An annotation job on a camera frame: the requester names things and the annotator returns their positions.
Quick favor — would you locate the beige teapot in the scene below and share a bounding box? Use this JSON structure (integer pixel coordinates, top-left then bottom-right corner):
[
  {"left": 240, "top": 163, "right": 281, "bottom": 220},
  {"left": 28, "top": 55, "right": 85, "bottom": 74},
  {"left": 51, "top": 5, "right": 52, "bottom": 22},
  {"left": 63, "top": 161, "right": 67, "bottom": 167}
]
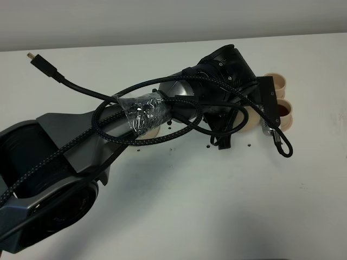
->
[{"left": 235, "top": 106, "right": 261, "bottom": 132}]

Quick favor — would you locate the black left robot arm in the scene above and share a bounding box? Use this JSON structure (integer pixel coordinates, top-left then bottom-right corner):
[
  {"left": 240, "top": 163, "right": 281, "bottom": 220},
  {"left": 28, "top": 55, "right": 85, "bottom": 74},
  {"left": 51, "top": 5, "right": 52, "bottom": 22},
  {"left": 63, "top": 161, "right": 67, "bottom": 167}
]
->
[{"left": 1, "top": 44, "right": 259, "bottom": 254}]

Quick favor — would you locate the round beige teapot coaster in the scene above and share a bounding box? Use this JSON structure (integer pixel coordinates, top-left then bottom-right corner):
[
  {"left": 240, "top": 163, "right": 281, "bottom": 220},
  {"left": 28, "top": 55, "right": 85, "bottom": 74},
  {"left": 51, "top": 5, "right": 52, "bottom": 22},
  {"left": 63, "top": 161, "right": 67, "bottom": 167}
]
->
[{"left": 137, "top": 126, "right": 160, "bottom": 140}]

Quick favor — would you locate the near beige saucer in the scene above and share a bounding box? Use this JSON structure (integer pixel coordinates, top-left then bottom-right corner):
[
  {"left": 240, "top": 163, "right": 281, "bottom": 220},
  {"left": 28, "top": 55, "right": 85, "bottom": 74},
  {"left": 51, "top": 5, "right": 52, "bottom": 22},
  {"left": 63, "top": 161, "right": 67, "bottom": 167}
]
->
[{"left": 280, "top": 121, "right": 293, "bottom": 132}]

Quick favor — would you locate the near beige teacup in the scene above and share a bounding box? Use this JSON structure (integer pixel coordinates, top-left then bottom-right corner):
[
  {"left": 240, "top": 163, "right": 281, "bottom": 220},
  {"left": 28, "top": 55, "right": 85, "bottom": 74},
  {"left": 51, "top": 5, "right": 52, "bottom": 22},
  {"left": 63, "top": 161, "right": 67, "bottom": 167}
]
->
[{"left": 277, "top": 98, "right": 293, "bottom": 124}]

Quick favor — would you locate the beige teacup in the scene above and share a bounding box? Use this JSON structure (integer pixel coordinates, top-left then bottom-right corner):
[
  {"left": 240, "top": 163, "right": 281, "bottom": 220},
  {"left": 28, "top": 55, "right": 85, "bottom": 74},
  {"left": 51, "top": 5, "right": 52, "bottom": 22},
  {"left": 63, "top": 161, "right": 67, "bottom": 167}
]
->
[
  {"left": 277, "top": 98, "right": 293, "bottom": 124},
  {"left": 265, "top": 73, "right": 286, "bottom": 99}
]

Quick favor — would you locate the far beige teacup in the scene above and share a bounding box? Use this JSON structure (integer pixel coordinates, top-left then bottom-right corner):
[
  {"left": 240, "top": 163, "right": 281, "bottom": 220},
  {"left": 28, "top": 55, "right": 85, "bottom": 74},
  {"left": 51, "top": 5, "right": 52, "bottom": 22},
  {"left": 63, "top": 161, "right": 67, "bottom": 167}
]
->
[{"left": 265, "top": 73, "right": 286, "bottom": 99}]

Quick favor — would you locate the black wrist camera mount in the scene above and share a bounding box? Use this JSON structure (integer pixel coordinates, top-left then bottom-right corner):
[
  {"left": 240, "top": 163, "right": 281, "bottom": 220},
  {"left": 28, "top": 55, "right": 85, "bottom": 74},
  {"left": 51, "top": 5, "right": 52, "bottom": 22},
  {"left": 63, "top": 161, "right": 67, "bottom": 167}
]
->
[{"left": 258, "top": 76, "right": 280, "bottom": 127}]

